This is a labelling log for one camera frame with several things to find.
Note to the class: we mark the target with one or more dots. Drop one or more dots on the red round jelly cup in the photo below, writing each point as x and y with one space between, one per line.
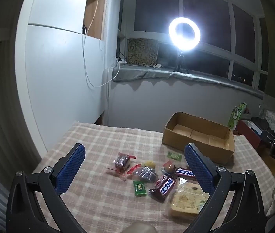
168 167

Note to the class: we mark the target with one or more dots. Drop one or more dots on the dark chocolate bar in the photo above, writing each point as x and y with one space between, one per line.
184 173
163 187

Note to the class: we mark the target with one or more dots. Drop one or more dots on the clear packet of dark plum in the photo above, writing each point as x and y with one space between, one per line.
146 173
122 161

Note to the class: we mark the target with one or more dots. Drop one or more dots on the red box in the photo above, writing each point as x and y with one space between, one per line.
246 132

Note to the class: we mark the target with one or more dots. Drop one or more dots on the bright green candy packet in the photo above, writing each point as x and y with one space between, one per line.
139 188

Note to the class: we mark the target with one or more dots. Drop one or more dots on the wooden shelf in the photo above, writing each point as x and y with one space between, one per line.
93 24

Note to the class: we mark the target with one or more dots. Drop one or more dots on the black tripod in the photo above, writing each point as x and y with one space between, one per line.
180 63

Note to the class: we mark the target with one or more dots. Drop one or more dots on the white wardrobe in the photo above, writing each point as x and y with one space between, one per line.
54 77

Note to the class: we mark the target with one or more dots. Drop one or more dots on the white adapter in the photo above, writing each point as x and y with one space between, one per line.
157 65

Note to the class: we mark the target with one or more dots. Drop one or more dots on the small yellow candy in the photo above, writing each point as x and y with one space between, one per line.
150 163

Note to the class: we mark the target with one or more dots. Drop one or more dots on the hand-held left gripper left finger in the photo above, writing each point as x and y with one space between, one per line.
70 167

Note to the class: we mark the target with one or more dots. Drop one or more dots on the white power strip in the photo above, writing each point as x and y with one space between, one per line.
120 61

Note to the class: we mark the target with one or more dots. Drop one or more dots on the beige rounded object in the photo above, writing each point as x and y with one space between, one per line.
139 228

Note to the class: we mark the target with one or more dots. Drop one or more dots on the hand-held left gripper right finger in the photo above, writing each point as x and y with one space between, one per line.
198 167

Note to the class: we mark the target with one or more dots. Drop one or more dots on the pink plaid tablecloth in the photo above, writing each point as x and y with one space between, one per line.
91 138

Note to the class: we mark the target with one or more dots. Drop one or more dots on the clear packet of sliced bread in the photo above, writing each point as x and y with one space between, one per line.
187 200

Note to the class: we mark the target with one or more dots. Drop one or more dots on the leopard print cushion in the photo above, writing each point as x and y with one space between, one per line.
142 52

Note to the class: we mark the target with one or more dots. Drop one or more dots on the ribbed grey panel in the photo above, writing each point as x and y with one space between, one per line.
1 102

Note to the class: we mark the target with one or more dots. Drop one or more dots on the cardboard box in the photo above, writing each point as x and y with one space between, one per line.
176 138

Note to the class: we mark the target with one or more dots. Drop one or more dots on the small pale green candy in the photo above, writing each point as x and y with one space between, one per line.
174 155

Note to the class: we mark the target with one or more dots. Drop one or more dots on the white framed window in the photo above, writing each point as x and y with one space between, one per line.
152 34

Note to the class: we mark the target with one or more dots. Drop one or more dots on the grey windowsill cloth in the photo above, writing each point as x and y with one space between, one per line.
139 72

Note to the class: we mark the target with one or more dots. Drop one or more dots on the green carton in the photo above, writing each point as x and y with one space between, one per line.
235 116

